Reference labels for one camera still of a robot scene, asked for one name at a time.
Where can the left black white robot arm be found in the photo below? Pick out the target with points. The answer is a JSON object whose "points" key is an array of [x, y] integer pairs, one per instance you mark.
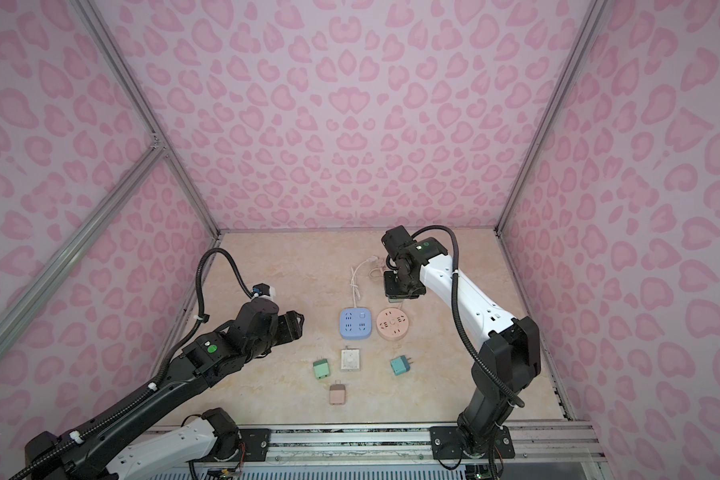
{"points": [[109, 446]]}

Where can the diagonal aluminium frame bar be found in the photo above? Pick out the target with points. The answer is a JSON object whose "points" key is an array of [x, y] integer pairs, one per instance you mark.
{"points": [[15, 319]]}

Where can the teal plug adapter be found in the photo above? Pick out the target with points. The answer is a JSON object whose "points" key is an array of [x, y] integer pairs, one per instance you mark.
{"points": [[400, 365]]}

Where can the blue square power strip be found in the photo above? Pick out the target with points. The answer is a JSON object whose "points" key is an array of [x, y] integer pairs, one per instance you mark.
{"points": [[355, 323]]}

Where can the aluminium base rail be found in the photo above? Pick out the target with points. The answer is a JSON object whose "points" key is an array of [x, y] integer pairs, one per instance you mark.
{"points": [[362, 445]]}

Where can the light green plug adapter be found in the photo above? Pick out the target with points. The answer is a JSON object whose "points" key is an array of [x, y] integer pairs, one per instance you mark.
{"points": [[321, 369]]}

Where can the pink plug adapter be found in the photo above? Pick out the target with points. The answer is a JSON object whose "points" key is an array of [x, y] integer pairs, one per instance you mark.
{"points": [[337, 394]]}

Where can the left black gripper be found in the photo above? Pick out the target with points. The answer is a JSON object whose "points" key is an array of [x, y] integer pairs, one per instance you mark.
{"points": [[293, 326]]}

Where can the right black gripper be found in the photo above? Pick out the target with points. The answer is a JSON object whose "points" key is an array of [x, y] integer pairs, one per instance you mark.
{"points": [[396, 282]]}

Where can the white square plug adapter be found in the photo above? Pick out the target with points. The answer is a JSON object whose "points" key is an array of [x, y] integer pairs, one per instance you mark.
{"points": [[350, 360]]}

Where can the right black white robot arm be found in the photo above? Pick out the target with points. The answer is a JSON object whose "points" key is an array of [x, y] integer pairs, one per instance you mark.
{"points": [[505, 350]]}

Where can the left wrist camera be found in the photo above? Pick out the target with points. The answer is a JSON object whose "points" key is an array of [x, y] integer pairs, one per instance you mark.
{"points": [[262, 290]]}

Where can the pink round power strip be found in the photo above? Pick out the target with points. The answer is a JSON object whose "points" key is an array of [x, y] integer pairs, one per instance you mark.
{"points": [[392, 324]]}

